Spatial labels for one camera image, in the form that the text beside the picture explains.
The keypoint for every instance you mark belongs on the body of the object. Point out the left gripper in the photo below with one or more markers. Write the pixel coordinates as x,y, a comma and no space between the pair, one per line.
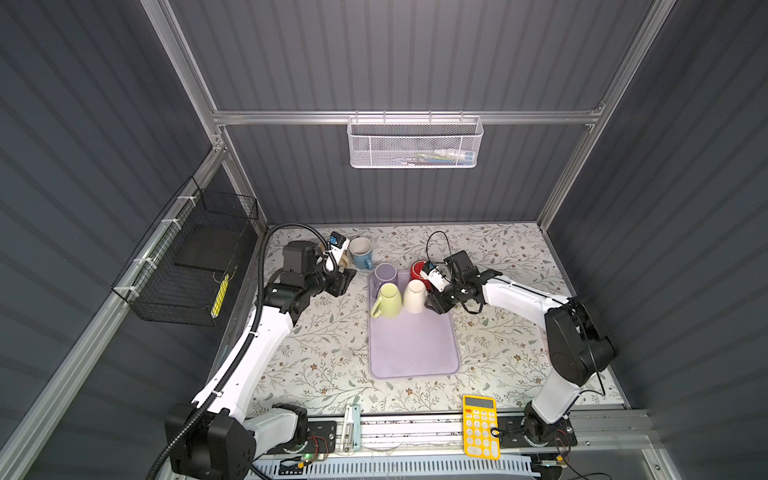
339,281

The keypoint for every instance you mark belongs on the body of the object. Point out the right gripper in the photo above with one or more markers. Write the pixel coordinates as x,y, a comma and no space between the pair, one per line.
438,304

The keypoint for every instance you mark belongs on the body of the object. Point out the blue mug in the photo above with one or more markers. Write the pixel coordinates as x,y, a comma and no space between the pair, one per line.
361,252

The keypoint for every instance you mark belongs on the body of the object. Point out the white mug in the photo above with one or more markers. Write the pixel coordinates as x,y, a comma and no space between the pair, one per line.
415,296

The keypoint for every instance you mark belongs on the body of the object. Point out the red mug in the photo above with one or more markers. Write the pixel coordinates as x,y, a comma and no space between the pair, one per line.
416,273

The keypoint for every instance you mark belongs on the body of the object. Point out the green mug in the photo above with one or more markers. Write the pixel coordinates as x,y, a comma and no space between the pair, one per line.
388,303

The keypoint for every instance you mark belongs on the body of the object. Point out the beige speckled mug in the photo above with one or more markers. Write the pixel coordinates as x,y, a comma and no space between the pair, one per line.
343,259

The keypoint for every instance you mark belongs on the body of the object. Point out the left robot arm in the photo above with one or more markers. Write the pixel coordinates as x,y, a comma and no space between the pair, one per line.
212,437

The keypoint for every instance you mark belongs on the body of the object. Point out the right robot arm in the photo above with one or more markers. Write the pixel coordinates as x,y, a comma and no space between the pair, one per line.
576,347

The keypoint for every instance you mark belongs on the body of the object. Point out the lavender mug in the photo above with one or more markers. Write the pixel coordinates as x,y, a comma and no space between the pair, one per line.
383,273

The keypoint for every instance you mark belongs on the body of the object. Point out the lavender tray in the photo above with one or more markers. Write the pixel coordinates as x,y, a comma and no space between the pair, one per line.
411,345

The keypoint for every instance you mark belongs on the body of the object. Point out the yellow marker in basket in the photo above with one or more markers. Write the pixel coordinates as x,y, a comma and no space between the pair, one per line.
220,296

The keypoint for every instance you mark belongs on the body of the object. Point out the yellow calculator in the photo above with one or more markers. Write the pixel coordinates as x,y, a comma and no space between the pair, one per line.
479,419

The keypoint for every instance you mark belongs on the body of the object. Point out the black pad in basket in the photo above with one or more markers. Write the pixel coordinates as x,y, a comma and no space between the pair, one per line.
207,249

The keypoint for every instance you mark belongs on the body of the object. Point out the items in white basket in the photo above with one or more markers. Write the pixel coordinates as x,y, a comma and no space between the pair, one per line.
441,158

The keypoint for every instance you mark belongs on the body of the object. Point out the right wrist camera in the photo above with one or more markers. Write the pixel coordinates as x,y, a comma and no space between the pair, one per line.
433,275

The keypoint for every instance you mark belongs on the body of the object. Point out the white wire basket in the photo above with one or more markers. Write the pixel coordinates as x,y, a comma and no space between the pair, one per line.
377,142

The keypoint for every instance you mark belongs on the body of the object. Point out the black wire basket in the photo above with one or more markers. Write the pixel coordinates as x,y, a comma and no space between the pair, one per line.
157,290

